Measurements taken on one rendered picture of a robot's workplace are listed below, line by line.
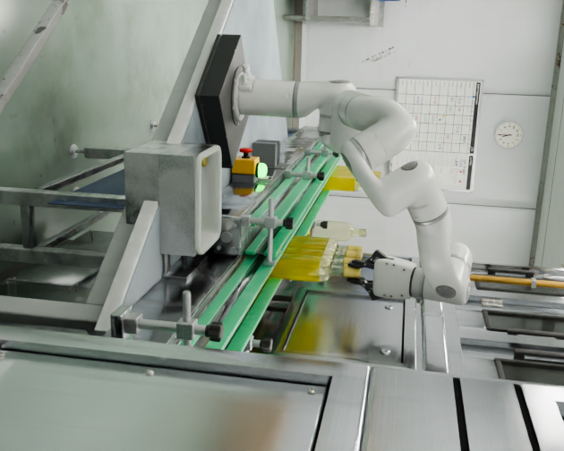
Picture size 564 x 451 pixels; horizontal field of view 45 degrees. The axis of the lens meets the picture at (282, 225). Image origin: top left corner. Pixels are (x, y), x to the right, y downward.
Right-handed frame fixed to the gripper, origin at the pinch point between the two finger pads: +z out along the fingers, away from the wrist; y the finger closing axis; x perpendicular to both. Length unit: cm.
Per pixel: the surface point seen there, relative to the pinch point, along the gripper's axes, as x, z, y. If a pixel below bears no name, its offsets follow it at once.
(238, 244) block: 20.6, 23.5, 8.9
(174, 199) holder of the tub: 42, 28, 23
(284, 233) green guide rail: -2.9, 22.2, 6.5
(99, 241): -27, 106, -15
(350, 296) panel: -13.5, 5.7, -12.3
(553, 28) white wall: -602, 8, 80
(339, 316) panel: 1.2, 3.4, -12.6
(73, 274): 5, 90, -15
